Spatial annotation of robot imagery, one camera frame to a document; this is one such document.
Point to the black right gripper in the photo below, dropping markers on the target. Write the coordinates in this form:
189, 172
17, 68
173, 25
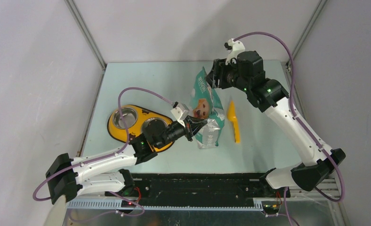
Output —
219, 69

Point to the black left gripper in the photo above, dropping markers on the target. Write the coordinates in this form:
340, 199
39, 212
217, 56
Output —
192, 125

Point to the green white pet food bag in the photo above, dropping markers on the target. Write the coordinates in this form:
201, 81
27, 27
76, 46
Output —
205, 104

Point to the yellow plastic scoop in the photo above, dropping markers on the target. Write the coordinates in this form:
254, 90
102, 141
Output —
231, 116

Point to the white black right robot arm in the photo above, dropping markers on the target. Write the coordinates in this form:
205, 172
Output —
318, 160

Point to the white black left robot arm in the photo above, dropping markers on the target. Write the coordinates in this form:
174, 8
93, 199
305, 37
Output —
106, 172

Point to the yellow double pet bowl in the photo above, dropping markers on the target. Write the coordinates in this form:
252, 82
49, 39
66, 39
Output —
136, 118

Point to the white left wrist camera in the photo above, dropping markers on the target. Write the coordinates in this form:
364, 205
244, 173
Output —
180, 112

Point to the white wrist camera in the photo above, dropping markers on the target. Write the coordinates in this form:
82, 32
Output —
180, 112
234, 47

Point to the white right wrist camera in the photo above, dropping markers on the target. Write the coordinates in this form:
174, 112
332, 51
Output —
234, 47

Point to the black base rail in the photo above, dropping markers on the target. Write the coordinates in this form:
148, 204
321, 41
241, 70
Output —
203, 190

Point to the aluminium frame rail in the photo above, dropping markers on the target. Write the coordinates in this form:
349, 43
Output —
328, 187

